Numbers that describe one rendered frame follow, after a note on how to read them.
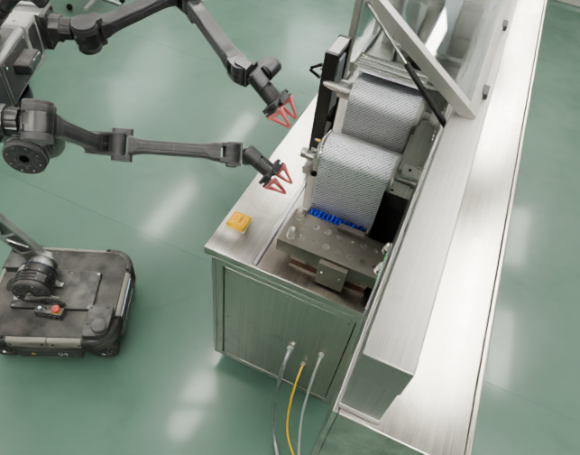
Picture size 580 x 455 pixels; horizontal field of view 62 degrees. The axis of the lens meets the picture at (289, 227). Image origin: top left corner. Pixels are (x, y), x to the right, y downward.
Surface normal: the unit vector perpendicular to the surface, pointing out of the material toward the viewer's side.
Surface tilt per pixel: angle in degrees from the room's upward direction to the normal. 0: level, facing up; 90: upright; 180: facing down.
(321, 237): 0
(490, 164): 0
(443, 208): 0
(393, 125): 92
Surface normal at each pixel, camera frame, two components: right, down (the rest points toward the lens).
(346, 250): 0.11, -0.65
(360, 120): -0.40, 0.69
